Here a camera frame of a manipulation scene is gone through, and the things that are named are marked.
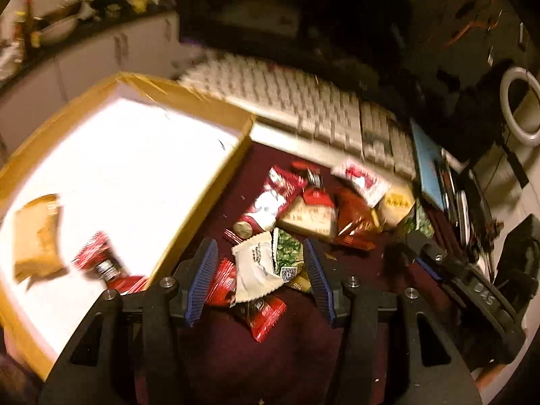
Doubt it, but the small black red candy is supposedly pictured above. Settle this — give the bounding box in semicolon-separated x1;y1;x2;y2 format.
291;160;324;189

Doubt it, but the white wrinkled snack packet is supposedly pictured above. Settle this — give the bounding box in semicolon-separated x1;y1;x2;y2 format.
232;231;284;303

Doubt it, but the long red snack packet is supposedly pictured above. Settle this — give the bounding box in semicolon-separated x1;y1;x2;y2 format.
223;165;307;245

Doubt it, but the dark glass bottle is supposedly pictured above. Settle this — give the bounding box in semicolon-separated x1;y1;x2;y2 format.
23;0;35;60

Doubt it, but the black computer monitor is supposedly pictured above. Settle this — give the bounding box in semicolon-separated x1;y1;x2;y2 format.
179;0;504;144

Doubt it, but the white bowl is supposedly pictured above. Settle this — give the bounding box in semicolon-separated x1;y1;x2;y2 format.
39;15;79;48

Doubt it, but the large cracker packet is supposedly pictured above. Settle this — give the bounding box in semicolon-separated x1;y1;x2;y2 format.
377;187;414;228

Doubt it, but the olive gold snack packet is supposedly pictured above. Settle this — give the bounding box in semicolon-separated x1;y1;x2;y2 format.
397;199;435;239

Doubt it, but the white mechanical keyboard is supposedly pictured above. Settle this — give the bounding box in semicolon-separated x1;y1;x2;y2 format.
179;53;416;180

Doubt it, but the green pea snack packet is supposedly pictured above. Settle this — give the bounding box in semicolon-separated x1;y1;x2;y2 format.
272;228;304;284

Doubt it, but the beige biscuit bar packet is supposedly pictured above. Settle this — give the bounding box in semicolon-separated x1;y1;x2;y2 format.
277;196;336;240

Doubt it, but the red triangular snack packet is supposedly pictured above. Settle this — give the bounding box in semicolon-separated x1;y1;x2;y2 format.
333;187;382;251

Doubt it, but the dark red table cloth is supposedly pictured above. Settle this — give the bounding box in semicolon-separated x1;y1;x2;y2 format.
134;142;465;405

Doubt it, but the golden pastry packet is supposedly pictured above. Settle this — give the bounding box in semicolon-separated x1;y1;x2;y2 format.
13;194;64;284

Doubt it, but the black pen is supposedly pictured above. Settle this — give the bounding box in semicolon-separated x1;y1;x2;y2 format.
437;159;470;247

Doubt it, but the small red white sachet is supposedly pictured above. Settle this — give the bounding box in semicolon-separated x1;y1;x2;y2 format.
330;158;391;208

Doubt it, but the gold cardboard box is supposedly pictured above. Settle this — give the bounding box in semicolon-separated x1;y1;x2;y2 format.
1;72;254;378

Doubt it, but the white ring light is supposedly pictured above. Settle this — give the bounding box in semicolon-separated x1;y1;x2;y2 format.
500;66;539;148

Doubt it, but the blue notebook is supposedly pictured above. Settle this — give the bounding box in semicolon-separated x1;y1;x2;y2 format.
410;120;445;210

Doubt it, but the red candy wrapper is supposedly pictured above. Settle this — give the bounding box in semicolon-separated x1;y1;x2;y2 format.
72;231;147;295

